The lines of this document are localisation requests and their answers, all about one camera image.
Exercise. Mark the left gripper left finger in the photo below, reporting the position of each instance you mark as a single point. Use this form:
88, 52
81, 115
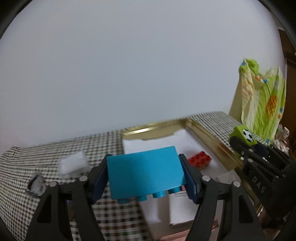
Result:
51, 220

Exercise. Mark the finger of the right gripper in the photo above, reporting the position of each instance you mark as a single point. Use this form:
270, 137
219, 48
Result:
243, 147

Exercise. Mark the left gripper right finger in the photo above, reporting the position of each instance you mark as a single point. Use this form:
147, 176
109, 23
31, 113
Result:
238, 218

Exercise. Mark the green soccer toy cube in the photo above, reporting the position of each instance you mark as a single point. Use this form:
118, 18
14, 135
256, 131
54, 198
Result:
244, 134

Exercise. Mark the white power adapter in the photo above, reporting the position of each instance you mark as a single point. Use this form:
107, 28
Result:
228, 177

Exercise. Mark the red toy brick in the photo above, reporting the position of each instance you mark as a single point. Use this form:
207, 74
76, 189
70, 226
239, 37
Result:
200, 160

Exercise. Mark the grey foil packet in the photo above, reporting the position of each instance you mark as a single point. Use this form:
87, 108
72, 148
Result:
37, 186

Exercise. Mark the blue toy brick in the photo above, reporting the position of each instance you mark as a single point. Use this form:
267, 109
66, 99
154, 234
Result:
138, 175

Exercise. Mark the white card box red logo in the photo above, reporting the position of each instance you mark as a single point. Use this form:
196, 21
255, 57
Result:
181, 208

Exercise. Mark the pink card deck box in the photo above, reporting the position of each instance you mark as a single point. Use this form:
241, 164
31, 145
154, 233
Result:
180, 232

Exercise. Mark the gold metal tin box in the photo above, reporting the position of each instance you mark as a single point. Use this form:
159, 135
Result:
160, 130

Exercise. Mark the clutter on side table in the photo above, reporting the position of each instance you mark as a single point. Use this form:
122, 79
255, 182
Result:
281, 139

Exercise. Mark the green yellow hanging cloth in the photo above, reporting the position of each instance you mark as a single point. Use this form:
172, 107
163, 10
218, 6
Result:
259, 100

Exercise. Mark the white paper liner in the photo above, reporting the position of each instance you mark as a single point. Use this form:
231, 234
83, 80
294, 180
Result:
156, 210

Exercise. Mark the brown wooden cabinet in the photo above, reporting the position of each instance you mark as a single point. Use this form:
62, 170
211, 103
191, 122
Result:
288, 119

